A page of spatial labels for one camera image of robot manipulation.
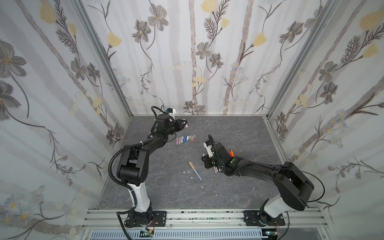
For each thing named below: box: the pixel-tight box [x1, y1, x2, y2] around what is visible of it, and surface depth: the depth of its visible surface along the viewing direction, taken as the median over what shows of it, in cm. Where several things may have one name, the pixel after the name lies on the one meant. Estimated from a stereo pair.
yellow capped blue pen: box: [188, 161, 202, 181], surface depth 94 cm
